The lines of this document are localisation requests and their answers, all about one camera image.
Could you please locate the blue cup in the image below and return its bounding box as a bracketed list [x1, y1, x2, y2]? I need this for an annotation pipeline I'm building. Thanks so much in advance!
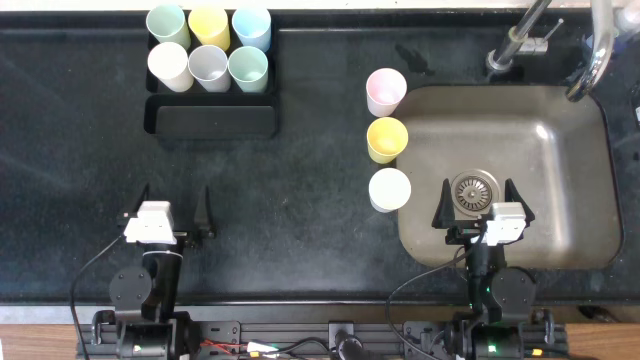
[231, 7, 273, 54]

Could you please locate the steel sink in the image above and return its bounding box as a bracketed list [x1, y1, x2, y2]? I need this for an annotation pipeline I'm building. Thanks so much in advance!
[394, 84, 624, 271]

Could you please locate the black tray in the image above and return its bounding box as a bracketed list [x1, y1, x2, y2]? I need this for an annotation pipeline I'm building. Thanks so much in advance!
[143, 9, 280, 140]

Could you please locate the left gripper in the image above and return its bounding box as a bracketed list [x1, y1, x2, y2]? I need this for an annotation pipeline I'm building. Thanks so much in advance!
[117, 183, 218, 247]

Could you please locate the grey cup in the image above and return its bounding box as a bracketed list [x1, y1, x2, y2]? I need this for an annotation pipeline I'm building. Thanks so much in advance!
[187, 44, 232, 94]

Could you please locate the mounting rail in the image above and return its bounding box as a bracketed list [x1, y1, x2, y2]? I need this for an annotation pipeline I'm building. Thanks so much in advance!
[77, 319, 571, 360]

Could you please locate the black cable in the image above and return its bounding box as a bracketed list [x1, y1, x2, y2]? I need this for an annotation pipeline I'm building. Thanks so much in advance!
[383, 224, 489, 360]
[69, 233, 126, 360]

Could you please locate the yellow cup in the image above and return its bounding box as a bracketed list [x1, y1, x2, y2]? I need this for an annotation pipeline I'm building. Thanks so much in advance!
[366, 116, 410, 165]
[187, 5, 232, 53]

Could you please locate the white cup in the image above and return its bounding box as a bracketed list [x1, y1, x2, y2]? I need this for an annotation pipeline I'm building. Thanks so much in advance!
[368, 167, 413, 214]
[146, 41, 195, 94]

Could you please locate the pink cup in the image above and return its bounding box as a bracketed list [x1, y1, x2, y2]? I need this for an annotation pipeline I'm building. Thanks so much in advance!
[365, 67, 408, 119]

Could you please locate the steel tap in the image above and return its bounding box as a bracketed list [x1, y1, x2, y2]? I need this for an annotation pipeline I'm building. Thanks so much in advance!
[484, 0, 617, 104]

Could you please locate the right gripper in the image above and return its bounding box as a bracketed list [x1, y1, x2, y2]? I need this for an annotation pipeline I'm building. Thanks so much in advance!
[431, 177, 537, 247]

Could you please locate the green cup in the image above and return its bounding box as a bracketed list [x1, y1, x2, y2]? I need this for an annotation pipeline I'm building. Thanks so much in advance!
[227, 45, 270, 94]
[145, 3, 192, 51]

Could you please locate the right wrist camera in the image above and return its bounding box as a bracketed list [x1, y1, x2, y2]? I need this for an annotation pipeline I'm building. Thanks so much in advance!
[482, 201, 528, 247]

